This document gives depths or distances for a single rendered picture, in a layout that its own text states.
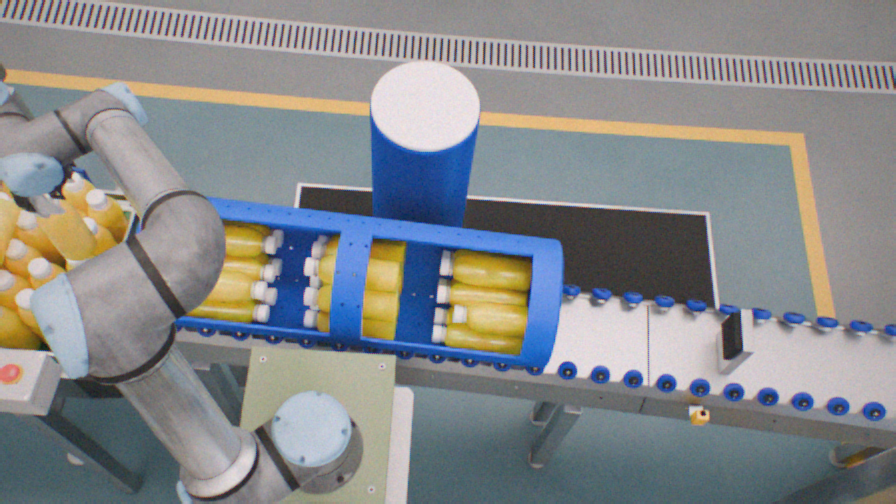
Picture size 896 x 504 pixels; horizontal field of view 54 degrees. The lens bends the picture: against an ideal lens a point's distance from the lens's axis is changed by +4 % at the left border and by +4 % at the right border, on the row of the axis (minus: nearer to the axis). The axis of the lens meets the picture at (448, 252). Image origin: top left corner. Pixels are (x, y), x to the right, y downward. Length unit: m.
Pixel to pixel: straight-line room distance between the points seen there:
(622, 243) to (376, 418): 1.69
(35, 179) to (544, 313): 0.95
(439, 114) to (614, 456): 1.36
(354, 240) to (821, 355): 1.14
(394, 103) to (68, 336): 1.29
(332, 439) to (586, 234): 1.89
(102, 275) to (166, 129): 2.44
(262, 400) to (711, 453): 1.83
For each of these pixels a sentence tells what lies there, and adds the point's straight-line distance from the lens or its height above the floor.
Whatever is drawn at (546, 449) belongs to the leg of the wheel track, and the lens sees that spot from 2.69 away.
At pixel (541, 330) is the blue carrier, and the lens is 1.76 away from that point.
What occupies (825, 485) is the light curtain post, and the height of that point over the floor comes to 1.09.
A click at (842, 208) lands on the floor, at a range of 3.67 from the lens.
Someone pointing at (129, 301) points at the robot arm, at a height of 1.85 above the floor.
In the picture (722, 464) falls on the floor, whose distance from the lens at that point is 3.07.
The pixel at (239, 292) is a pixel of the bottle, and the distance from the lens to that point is 1.86.
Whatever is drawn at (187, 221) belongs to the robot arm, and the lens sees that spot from 1.11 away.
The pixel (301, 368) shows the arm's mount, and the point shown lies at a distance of 1.62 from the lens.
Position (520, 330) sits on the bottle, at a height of 1.12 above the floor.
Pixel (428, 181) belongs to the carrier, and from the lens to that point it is 2.24.
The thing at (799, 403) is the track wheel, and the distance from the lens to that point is 2.12.
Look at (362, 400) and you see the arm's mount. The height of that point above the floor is 1.27.
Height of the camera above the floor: 2.80
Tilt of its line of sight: 63 degrees down
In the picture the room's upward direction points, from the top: 8 degrees clockwise
